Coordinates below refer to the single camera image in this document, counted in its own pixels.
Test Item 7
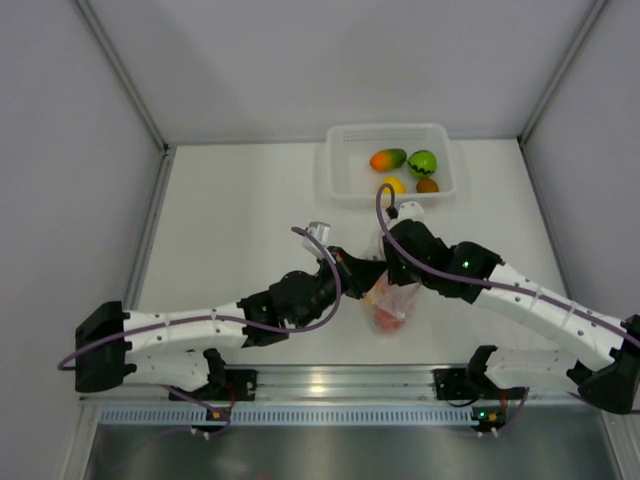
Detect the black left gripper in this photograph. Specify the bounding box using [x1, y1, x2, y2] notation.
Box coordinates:
[295, 246, 389, 330]

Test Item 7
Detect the orange peach fake fruit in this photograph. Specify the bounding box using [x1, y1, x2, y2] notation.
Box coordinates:
[363, 279, 388, 307]

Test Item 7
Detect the clear zip top bag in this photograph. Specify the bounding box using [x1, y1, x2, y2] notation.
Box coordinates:
[360, 270, 421, 336]

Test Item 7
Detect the red fake strawberry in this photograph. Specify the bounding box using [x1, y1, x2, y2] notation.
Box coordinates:
[372, 308, 405, 335]

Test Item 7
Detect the brown fake kiwi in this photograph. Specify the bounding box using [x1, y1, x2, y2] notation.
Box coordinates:
[416, 178, 440, 194]

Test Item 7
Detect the yellow fake pepper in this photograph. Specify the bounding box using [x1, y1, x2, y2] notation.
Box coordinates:
[378, 176, 407, 196]

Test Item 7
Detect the green fake apple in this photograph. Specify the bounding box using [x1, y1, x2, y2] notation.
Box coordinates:
[407, 150, 438, 179]

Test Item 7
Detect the orange green fake mango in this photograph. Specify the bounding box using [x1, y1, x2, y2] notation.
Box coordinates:
[369, 148, 407, 172]

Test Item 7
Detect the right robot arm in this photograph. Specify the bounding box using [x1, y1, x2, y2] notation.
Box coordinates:
[374, 220, 639, 415]

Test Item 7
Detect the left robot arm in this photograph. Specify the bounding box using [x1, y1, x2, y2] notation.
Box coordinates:
[62, 247, 386, 400]

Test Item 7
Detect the white plastic basket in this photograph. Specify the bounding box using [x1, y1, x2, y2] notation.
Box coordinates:
[326, 123, 458, 207]

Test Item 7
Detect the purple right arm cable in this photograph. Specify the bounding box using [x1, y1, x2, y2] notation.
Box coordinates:
[374, 183, 640, 416]

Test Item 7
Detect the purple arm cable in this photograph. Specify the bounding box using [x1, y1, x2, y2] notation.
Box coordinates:
[374, 183, 640, 416]
[57, 225, 344, 372]

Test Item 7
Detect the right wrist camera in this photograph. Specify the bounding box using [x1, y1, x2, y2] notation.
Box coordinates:
[386, 201, 424, 222]

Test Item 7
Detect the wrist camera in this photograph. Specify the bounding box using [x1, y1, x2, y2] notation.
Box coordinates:
[386, 201, 424, 222]
[301, 221, 331, 260]

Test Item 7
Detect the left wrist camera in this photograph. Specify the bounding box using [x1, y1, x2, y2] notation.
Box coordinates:
[301, 221, 331, 260]

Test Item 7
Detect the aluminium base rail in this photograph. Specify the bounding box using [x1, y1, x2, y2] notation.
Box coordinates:
[79, 363, 624, 404]

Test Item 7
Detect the white slotted cable duct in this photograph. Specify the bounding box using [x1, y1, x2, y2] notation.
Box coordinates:
[100, 404, 501, 427]

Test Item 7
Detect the aluminium frame rail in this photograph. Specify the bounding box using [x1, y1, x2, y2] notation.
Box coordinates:
[74, 0, 174, 161]

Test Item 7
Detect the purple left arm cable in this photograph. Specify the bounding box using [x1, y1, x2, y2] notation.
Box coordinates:
[57, 225, 344, 372]

